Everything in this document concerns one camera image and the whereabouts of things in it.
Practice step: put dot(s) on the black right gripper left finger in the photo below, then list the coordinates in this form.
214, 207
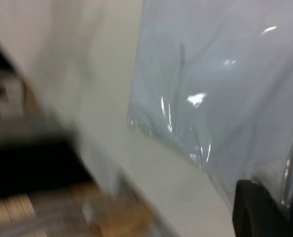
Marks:
257, 214

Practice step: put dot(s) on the clear zip bag green zipper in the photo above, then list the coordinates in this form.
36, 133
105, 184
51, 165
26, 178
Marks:
222, 74

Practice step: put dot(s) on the brown cardboard box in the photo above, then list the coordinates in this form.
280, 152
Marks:
121, 219

